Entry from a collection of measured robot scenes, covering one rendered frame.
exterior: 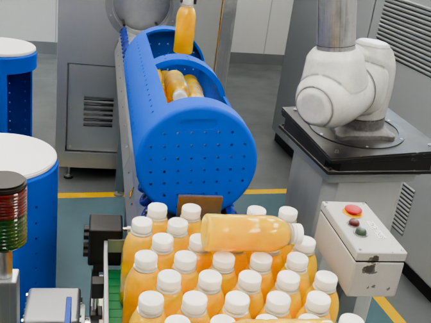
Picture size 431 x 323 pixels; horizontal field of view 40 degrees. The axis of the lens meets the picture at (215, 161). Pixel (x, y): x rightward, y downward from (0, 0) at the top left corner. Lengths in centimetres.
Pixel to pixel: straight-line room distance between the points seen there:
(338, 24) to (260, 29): 534
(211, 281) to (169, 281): 7
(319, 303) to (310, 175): 89
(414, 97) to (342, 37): 161
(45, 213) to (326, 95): 75
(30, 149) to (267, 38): 557
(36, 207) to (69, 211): 194
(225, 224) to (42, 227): 59
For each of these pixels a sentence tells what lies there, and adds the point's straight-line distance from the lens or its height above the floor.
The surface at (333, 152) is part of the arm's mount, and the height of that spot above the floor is 105.
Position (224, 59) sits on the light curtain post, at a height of 100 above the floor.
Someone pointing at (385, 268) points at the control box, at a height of 106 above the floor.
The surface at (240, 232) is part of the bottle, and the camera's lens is 105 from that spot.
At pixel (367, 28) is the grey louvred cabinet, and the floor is 111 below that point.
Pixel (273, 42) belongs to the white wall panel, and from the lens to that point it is 698.
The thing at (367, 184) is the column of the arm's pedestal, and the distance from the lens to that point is 181.
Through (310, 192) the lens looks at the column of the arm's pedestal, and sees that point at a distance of 185.
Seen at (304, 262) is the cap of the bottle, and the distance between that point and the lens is 109.
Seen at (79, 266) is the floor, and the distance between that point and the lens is 295.
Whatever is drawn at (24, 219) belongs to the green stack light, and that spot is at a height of 120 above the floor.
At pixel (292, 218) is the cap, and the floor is 107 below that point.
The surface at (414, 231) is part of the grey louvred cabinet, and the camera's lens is 316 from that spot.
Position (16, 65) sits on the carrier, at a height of 99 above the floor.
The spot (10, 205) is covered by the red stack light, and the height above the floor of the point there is 123.
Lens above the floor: 164
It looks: 23 degrees down
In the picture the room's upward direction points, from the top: 8 degrees clockwise
